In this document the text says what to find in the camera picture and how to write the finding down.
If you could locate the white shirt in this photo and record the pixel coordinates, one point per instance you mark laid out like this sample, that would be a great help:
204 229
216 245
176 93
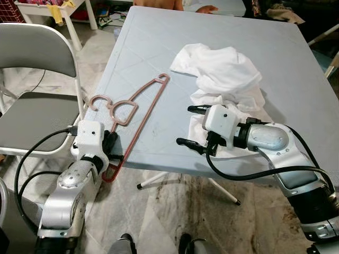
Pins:
222 74

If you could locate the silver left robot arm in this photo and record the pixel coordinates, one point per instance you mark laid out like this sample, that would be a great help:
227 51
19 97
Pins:
66 201

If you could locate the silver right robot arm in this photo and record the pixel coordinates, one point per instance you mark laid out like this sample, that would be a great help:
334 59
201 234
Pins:
267 137

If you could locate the person's hand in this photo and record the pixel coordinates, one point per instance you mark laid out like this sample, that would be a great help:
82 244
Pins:
207 9

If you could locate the grey folding table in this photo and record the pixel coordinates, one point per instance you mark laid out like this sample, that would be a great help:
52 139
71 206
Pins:
159 42

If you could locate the person's bare torso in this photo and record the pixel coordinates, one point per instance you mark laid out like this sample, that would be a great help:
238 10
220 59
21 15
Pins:
156 4

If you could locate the brown cloth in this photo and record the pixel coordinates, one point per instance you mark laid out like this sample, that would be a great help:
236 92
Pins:
286 15

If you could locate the blue box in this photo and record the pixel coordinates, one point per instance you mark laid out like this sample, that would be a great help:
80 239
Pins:
323 63

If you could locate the yellow cloth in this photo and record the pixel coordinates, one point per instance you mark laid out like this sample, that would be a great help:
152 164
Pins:
55 13

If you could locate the white framed chair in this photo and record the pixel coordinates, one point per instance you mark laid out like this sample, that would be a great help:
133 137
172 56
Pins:
323 35

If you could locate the small white table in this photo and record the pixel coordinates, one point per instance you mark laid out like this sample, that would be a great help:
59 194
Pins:
32 8

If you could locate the red grid patterned panel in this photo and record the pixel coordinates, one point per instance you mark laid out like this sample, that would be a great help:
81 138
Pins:
9 10

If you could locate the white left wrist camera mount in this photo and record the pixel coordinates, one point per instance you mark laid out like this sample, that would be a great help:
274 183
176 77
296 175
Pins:
90 137

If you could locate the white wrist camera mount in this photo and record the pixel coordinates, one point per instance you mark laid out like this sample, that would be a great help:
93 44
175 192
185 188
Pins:
90 137
220 121

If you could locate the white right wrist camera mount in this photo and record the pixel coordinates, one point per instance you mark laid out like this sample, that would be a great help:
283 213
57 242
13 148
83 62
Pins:
220 121

